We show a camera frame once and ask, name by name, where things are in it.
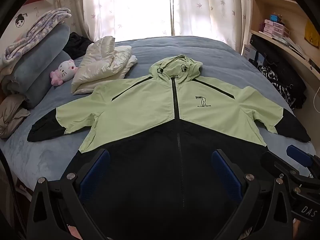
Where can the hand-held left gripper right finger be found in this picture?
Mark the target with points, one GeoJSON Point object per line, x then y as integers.
{"type": "Point", "coordinates": [225, 172]}

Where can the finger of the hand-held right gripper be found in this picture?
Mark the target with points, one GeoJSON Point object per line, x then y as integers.
{"type": "Point", "coordinates": [298, 155]}
{"type": "Point", "coordinates": [277, 165]}

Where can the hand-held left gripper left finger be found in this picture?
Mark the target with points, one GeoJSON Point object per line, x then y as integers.
{"type": "Point", "coordinates": [95, 172]}

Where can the green and black hooded jacket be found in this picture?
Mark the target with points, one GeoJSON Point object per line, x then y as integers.
{"type": "Point", "coordinates": [140, 100]}

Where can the blue-grey bed blanket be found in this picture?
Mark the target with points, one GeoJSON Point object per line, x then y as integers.
{"type": "Point", "coordinates": [32, 155]}

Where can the black white patterned cloth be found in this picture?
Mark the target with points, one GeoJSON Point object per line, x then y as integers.
{"type": "Point", "coordinates": [268, 73]}

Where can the black flat device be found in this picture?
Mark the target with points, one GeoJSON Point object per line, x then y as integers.
{"type": "Point", "coordinates": [314, 65]}

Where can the black garment on shelf edge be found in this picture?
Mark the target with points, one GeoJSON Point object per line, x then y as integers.
{"type": "Point", "coordinates": [282, 65]}

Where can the beige crumpled cloth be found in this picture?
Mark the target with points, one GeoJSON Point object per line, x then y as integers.
{"type": "Point", "coordinates": [12, 115]}

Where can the pink white cat plush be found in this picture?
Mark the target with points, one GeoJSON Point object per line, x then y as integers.
{"type": "Point", "coordinates": [65, 70]}

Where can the stack of papers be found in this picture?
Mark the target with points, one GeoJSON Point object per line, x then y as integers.
{"type": "Point", "coordinates": [295, 47]}

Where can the cream folded puffer jacket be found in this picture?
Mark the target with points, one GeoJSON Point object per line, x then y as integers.
{"type": "Point", "coordinates": [100, 65]}

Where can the white cardboard box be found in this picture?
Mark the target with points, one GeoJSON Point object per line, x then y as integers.
{"type": "Point", "coordinates": [247, 51]}

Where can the blue-grey folded blanket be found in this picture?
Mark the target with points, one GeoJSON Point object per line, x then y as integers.
{"type": "Point", "coordinates": [37, 65]}

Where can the stack of pink boxes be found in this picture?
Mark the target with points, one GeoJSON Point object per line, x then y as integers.
{"type": "Point", "coordinates": [275, 28]}

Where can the black garment pile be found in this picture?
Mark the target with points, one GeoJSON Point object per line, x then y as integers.
{"type": "Point", "coordinates": [77, 45]}

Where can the small blue box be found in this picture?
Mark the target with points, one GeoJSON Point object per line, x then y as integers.
{"type": "Point", "coordinates": [273, 18]}

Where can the wooden bookshelf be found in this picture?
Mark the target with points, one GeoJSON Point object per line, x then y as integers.
{"type": "Point", "coordinates": [295, 12]}

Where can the floral folded blanket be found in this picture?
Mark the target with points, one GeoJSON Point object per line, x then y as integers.
{"type": "Point", "coordinates": [37, 30]}

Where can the white floral curtain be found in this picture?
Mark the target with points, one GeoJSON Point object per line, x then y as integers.
{"type": "Point", "coordinates": [125, 5]}
{"type": "Point", "coordinates": [212, 5]}

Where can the cartoon face wall sticker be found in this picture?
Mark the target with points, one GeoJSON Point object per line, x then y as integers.
{"type": "Point", "coordinates": [20, 21]}

